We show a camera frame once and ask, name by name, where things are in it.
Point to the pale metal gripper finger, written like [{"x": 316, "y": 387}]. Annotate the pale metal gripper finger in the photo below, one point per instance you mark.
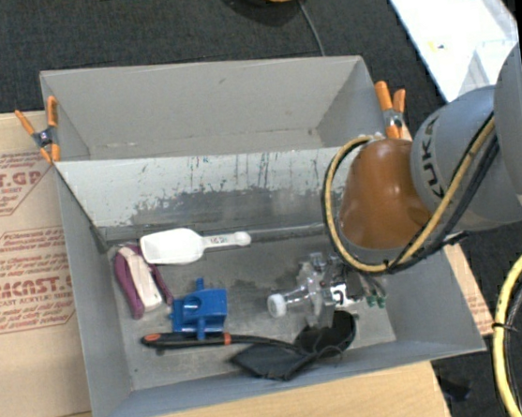
[
  {"x": 310, "y": 274},
  {"x": 322, "y": 313}
]

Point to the clear plastic bottle white cap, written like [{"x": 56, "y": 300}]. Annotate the clear plastic bottle white cap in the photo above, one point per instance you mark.
[{"x": 278, "y": 304}]

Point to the dark grey cloth pouch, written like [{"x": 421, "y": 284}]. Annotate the dark grey cloth pouch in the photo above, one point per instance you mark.
[{"x": 270, "y": 362}]

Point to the blue plastic block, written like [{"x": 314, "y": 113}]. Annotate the blue plastic block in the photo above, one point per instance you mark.
[{"x": 204, "y": 306}]

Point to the black ladle with orange trim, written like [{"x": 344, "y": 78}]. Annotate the black ladle with orange trim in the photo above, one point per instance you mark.
[{"x": 187, "y": 339}]

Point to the white plastic scoop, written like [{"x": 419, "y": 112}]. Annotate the white plastic scoop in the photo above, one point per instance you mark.
[{"x": 171, "y": 248}]

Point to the grey metal bin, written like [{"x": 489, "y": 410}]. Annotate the grey metal bin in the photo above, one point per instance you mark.
[{"x": 211, "y": 114}]

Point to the brown cardboard board red print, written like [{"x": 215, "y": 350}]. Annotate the brown cardboard board red print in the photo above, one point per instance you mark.
[{"x": 33, "y": 353}]

